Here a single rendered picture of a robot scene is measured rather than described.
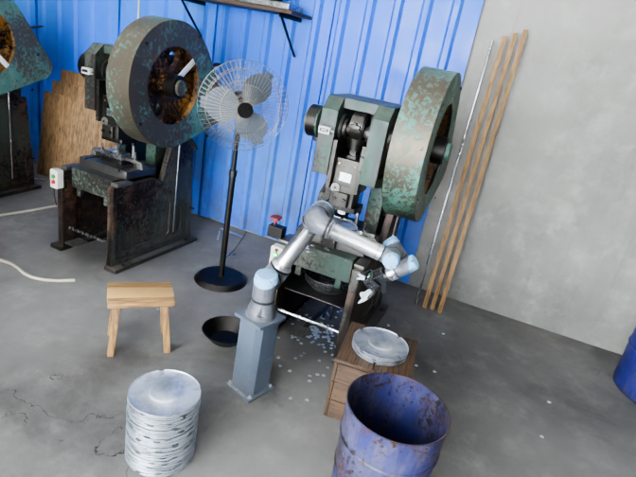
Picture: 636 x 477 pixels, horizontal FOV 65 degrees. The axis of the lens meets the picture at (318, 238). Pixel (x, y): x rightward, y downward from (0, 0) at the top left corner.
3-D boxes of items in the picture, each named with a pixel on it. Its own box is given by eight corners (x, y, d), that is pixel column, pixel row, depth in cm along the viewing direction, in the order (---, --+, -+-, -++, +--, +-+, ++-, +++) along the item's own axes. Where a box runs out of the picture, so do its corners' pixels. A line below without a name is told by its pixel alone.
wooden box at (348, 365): (395, 439, 247) (411, 382, 235) (322, 415, 254) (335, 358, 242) (403, 392, 284) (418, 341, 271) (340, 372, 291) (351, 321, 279)
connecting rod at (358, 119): (355, 174, 283) (367, 114, 271) (335, 169, 287) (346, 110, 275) (365, 169, 301) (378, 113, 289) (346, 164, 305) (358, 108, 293)
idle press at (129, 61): (126, 290, 335) (136, 11, 273) (25, 245, 368) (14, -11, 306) (247, 233, 469) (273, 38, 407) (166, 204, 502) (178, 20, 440)
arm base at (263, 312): (260, 326, 239) (263, 308, 235) (238, 311, 247) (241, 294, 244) (281, 316, 250) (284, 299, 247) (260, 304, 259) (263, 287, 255)
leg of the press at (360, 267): (347, 369, 295) (380, 229, 263) (329, 362, 299) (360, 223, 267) (387, 309, 376) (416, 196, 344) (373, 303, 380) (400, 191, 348)
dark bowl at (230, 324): (233, 359, 285) (235, 349, 282) (190, 341, 294) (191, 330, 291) (258, 336, 311) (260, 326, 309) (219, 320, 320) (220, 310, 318)
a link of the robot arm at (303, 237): (253, 282, 251) (313, 201, 229) (263, 271, 265) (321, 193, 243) (272, 296, 251) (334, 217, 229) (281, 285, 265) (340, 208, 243)
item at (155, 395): (206, 412, 198) (206, 410, 198) (129, 422, 187) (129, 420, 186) (194, 367, 223) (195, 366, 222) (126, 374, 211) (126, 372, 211)
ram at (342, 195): (348, 210, 288) (359, 161, 278) (325, 203, 293) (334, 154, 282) (358, 204, 303) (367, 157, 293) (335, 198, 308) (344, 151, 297)
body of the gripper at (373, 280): (362, 273, 246) (381, 263, 240) (371, 281, 251) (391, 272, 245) (362, 285, 241) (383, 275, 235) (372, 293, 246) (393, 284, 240)
